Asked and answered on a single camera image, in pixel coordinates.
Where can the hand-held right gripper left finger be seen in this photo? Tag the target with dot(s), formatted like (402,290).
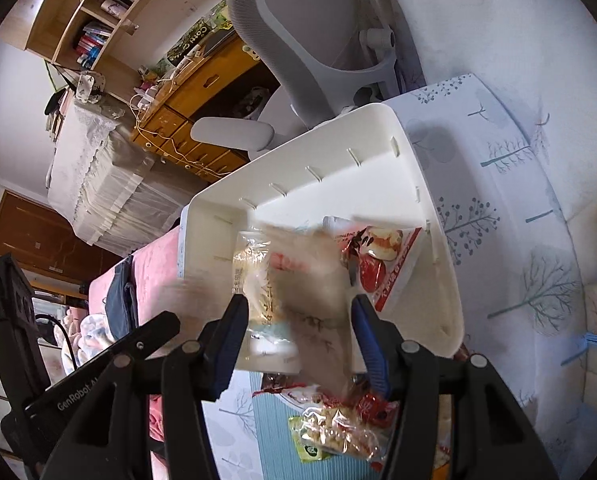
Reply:
(231,340)

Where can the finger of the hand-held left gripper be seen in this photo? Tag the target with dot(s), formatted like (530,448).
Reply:
(143,340)

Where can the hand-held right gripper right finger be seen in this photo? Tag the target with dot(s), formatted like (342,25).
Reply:
(371,345)

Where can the dark red snack packet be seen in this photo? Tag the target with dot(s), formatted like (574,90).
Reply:
(376,407)

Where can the red white crinkled snack packet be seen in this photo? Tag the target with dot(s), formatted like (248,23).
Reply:
(288,390)

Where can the pale translucent snack packet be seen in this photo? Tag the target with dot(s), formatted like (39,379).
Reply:
(313,285)

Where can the red and white snack packet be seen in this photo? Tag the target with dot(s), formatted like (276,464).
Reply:
(388,260)

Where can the green label clear snack packet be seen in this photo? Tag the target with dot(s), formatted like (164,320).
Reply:
(328,430)

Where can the white plastic storage bin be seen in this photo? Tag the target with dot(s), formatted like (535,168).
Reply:
(328,195)

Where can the blue denim garment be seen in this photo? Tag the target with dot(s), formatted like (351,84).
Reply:
(121,295)

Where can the white patterned fluffy blanket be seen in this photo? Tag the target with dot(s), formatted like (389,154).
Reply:
(91,340)

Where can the pink blanket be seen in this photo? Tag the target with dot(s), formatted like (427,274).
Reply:
(153,280)

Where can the brown wooden door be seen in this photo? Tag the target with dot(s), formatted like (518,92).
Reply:
(23,235)

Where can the lace cloth covered furniture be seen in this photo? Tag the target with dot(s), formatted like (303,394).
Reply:
(103,180)

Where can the stack of books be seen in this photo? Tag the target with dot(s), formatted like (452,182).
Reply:
(58,120)

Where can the dark round object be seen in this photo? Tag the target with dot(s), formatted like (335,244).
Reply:
(56,102)

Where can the white patterned pouch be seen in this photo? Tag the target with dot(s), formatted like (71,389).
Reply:
(89,87)

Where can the wooden desk with drawers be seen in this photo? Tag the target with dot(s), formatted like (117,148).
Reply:
(218,80)

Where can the green printed box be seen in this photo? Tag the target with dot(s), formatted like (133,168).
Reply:
(198,35)

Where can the grey office chair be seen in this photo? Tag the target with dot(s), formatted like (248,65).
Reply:
(298,35)

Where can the pale leaf print cloth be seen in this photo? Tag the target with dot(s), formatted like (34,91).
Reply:
(503,20)

